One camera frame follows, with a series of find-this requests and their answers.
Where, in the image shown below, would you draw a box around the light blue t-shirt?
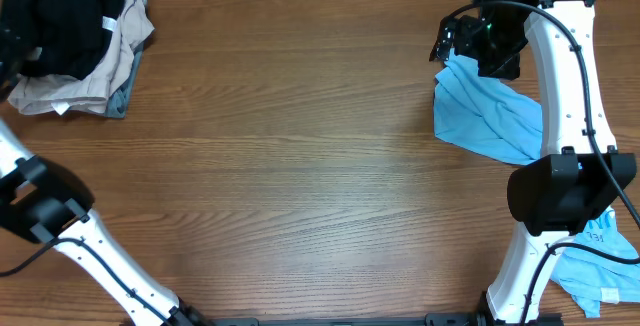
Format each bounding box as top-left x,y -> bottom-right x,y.
434,54 -> 639,318

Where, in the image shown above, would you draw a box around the black polo shirt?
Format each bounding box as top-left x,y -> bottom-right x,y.
1,0 -> 125,79

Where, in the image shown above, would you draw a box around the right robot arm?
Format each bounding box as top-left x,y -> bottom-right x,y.
425,0 -> 639,325

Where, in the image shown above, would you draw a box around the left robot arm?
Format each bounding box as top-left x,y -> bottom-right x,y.
1,124 -> 211,326

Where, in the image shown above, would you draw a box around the folded grey garment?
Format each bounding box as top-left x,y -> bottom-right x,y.
103,43 -> 144,119

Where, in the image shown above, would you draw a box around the folded beige garment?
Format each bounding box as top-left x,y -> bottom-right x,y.
8,0 -> 154,116

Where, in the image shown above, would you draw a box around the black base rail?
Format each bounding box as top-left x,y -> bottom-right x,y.
199,311 -> 565,326

